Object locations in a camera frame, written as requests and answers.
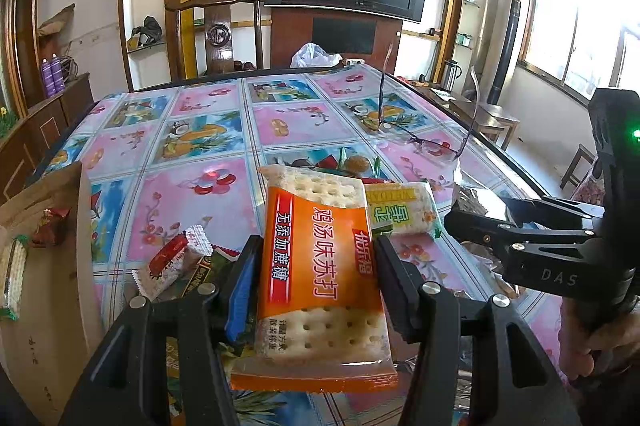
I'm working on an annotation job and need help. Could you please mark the wooden cabinet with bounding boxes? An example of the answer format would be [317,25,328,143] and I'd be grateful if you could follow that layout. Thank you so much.
[0,72,96,207]

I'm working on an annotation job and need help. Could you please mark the wooden chair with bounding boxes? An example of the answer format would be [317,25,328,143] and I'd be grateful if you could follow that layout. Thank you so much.
[165,0,268,77]

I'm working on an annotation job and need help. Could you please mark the wooden side table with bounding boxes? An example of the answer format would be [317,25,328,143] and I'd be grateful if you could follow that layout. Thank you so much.
[450,94,521,149]

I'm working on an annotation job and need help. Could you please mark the purple bottle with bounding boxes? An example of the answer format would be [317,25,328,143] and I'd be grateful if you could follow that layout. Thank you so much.
[41,58,55,98]
[50,55,66,93]

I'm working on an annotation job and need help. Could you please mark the white plastic bag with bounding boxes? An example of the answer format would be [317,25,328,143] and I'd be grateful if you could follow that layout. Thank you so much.
[290,42,343,68]

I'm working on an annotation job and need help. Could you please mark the red white snack packet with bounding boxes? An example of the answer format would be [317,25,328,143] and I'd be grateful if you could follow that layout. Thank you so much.
[132,225,213,299]

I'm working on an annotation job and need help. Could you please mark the silver foil packet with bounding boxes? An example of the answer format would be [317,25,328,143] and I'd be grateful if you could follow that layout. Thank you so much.
[452,186,506,218]

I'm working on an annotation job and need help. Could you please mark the cardboard box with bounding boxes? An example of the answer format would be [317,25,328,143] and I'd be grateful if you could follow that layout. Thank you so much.
[0,161,106,426]

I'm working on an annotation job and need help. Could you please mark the dark bag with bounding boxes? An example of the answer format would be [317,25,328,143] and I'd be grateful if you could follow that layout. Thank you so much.
[127,16,163,50]

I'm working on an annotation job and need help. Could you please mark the green yellow cracker packet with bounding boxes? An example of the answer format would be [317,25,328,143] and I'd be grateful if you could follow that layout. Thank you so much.
[362,181,443,241]

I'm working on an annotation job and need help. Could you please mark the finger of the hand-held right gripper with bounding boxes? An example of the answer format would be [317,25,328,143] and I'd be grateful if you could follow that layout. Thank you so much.
[444,203,621,302]
[500,195,608,227]

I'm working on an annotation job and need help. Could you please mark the wooden stool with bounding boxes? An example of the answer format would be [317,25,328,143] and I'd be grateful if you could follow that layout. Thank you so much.
[560,143,598,192]

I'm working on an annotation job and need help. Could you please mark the eyeglasses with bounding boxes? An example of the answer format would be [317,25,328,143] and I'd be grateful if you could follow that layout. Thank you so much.
[377,41,481,162]

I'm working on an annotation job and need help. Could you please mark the person's right hand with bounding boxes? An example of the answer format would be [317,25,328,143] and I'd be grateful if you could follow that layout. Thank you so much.
[559,296,640,382]

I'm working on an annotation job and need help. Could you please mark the dark green snack packet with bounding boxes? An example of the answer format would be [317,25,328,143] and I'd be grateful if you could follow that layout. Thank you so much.
[180,246,246,302]

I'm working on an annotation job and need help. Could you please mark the standing air conditioner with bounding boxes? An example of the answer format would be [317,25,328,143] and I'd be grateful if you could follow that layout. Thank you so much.
[482,0,531,104]

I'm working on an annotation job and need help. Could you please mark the window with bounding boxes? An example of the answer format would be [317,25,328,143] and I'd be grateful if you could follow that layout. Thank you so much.
[520,0,640,107]

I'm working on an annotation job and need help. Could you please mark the steel kettle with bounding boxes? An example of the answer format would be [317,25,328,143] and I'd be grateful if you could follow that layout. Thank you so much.
[441,59,463,90]

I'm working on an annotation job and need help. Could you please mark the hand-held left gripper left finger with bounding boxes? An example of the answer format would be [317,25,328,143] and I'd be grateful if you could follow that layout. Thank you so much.
[60,233,266,426]

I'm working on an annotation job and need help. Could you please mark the brown paper bag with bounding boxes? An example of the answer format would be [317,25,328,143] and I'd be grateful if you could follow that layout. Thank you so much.
[37,4,76,38]

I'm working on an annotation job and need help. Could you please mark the printed tablecloth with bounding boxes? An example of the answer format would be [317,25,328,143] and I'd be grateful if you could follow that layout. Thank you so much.
[75,64,591,426]

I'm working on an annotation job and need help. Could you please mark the green-edged cracker packet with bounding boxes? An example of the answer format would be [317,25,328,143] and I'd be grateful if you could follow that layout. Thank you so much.
[0,235,28,322]

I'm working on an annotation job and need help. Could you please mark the orange cracker packet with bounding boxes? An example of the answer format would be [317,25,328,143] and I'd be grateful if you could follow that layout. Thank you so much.
[230,165,400,394]

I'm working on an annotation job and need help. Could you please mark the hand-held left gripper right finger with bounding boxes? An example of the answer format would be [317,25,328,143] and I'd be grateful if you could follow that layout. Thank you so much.
[372,235,581,426]

